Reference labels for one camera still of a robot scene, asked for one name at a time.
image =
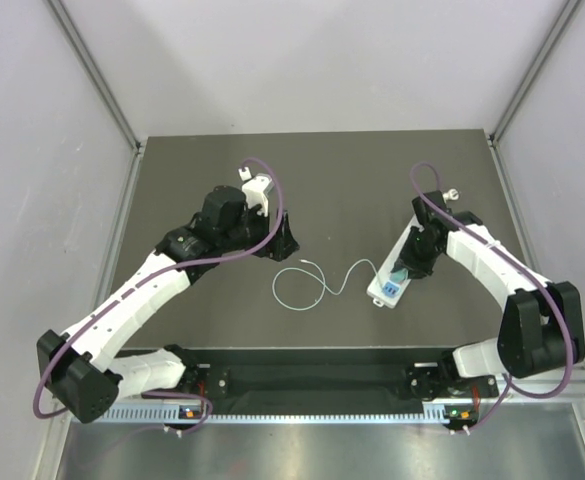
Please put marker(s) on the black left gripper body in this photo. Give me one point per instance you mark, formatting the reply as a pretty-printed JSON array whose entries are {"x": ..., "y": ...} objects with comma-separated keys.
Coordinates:
[{"x": 274, "y": 248}]

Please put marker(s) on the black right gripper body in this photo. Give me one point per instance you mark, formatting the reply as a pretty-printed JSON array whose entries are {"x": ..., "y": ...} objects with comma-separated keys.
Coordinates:
[{"x": 416, "y": 256}]

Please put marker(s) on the teal charger plug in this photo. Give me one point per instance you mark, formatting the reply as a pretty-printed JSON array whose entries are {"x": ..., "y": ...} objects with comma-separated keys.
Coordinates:
[{"x": 399, "y": 276}]

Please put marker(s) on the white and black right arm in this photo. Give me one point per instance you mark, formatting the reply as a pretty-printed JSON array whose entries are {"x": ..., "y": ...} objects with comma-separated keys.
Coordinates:
[{"x": 542, "y": 324}]

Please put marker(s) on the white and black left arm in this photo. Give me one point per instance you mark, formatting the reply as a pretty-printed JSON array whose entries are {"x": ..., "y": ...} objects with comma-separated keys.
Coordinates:
[{"x": 81, "y": 367}]

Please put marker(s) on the white power strip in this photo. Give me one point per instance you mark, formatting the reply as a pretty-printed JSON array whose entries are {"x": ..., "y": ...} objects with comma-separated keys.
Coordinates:
[{"x": 388, "y": 285}]

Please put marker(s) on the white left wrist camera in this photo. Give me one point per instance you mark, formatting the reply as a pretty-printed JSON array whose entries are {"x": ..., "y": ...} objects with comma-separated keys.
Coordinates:
[{"x": 256, "y": 189}]

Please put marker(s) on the aluminium rail right front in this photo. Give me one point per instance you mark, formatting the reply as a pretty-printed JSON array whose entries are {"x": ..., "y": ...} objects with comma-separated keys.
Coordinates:
[{"x": 544, "y": 383}]

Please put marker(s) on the aluminium frame post left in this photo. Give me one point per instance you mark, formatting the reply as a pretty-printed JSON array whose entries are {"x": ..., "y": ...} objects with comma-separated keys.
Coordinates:
[{"x": 71, "y": 33}]

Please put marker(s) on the aluminium frame post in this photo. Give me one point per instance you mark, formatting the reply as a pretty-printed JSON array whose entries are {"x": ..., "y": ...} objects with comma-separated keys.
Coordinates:
[
  {"x": 71, "y": 33},
  {"x": 567, "y": 13}
]

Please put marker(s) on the slotted grey cable duct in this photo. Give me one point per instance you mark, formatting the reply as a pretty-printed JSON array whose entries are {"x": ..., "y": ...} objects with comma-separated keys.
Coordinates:
[{"x": 189, "y": 412}]

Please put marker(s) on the aluminium frame post right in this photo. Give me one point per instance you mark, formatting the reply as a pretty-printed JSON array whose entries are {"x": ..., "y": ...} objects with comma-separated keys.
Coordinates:
[{"x": 567, "y": 13}]

